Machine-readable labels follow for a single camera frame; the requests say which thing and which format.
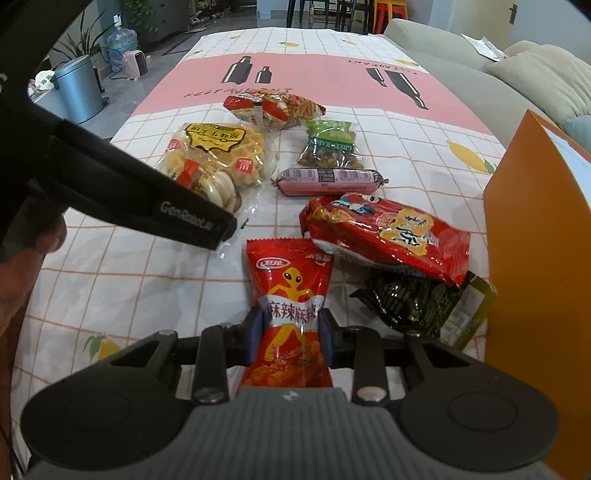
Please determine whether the beige cushion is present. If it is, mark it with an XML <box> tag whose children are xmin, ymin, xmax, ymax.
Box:
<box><xmin>485</xmin><ymin>41</ymin><xmax>591</xmax><ymax>126</ymax></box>

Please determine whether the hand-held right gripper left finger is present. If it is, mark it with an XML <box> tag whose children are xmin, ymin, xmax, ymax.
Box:
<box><xmin>108</xmin><ymin>307</ymin><xmax>269</xmax><ymax>404</ymax></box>

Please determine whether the silver pedal trash can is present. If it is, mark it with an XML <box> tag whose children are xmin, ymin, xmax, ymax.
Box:
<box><xmin>50</xmin><ymin>54</ymin><xmax>105</xmax><ymax>124</ymax></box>

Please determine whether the pink space heater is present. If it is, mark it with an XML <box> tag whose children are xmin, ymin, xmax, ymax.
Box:
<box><xmin>122</xmin><ymin>50</ymin><xmax>151</xmax><ymax>80</ymax></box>

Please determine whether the blue water jug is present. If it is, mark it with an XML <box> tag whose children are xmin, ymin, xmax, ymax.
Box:
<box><xmin>104</xmin><ymin>25</ymin><xmax>139</xmax><ymax>73</ymax></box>

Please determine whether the white cluttered sideboard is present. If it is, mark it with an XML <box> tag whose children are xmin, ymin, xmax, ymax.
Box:
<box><xmin>27</xmin><ymin>68</ymin><xmax>63</xmax><ymax>121</ymax></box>

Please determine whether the grey-green sofa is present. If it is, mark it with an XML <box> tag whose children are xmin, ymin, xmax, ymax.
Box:
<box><xmin>384</xmin><ymin>18</ymin><xmax>591</xmax><ymax>139</ymax></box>

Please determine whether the potted leafy plant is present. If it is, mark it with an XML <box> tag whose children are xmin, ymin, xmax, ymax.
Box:
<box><xmin>55</xmin><ymin>21</ymin><xmax>109</xmax><ymax>63</ymax></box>

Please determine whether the green plant on cabinet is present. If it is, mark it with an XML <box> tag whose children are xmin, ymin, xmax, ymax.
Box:
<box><xmin>121</xmin><ymin>0</ymin><xmax>158</xmax><ymax>25</ymax></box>

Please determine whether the person's left forearm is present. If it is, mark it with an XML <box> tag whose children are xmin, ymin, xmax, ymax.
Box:
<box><xmin>0</xmin><ymin>253</ymin><xmax>47</xmax><ymax>462</ymax></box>

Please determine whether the person's left hand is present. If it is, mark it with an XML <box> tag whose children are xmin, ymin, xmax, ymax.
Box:
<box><xmin>21</xmin><ymin>216</ymin><xmax>68</xmax><ymax>259</ymax></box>

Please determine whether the orange cardboard box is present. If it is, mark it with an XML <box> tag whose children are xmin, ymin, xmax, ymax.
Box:
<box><xmin>482</xmin><ymin>110</ymin><xmax>591</xmax><ymax>480</ymax></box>

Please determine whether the door with black handle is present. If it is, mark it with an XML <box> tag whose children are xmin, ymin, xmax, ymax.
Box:
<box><xmin>489</xmin><ymin>0</ymin><xmax>532</xmax><ymax>33</ymax></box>

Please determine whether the clear waffle packet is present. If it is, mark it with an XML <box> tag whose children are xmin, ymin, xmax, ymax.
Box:
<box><xmin>154</xmin><ymin>122</ymin><xmax>280</xmax><ymax>185</ymax></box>

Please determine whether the pink sausage stick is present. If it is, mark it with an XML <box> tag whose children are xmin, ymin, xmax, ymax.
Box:
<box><xmin>272</xmin><ymin>168</ymin><xmax>385</xmax><ymax>197</ymax></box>

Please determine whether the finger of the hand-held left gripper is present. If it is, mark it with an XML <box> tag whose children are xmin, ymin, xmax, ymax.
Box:
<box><xmin>209</xmin><ymin>208</ymin><xmax>238</xmax><ymax>251</ymax></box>

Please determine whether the clear crispy sticks packet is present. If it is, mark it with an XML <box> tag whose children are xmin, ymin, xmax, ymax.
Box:
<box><xmin>224</xmin><ymin>90</ymin><xmax>327</xmax><ymax>133</ymax></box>

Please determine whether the green raisin packet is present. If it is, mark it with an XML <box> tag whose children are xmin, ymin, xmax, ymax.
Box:
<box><xmin>295</xmin><ymin>119</ymin><xmax>365</xmax><ymax>171</ymax></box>

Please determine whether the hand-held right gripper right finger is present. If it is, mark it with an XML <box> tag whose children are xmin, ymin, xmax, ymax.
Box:
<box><xmin>318</xmin><ymin>307</ymin><xmax>469</xmax><ymax>407</ymax></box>

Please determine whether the light blue cushion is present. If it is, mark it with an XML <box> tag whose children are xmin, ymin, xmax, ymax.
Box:
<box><xmin>563</xmin><ymin>115</ymin><xmax>591</xmax><ymax>155</ymax></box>

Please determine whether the orange plastic stool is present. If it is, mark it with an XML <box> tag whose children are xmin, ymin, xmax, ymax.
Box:
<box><xmin>372</xmin><ymin>0</ymin><xmax>408</xmax><ymax>36</ymax></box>

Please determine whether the clear round cakes packet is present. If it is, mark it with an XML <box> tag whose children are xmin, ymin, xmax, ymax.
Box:
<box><xmin>178</xmin><ymin>159</ymin><xmax>260</xmax><ymax>219</ymax></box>

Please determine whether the pink checked printed tablecloth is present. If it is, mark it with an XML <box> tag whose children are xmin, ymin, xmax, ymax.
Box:
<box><xmin>9</xmin><ymin>27</ymin><xmax>509</xmax><ymax>416</ymax></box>

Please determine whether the red spicy snack packet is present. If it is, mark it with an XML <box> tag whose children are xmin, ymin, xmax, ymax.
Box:
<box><xmin>245</xmin><ymin>237</ymin><xmax>335</xmax><ymax>389</ymax></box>

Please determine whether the white paper sheet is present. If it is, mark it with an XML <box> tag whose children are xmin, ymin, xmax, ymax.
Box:
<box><xmin>462</xmin><ymin>34</ymin><xmax>507</xmax><ymax>62</ymax></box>

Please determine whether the red instant noodle packet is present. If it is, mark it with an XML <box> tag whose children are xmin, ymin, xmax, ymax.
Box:
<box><xmin>300</xmin><ymin>193</ymin><xmax>472</xmax><ymax>288</ymax></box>

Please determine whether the black dining chair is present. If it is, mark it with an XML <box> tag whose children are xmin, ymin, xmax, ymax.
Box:
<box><xmin>285</xmin><ymin>0</ymin><xmax>376</xmax><ymax>29</ymax></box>

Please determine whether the dark green snack packet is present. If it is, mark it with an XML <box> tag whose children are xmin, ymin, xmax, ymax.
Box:
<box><xmin>349</xmin><ymin>268</ymin><xmax>498</xmax><ymax>350</ymax></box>

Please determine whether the dark grey cabinet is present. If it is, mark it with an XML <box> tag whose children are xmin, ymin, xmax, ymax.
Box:
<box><xmin>139</xmin><ymin>0</ymin><xmax>206</xmax><ymax>40</ymax></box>

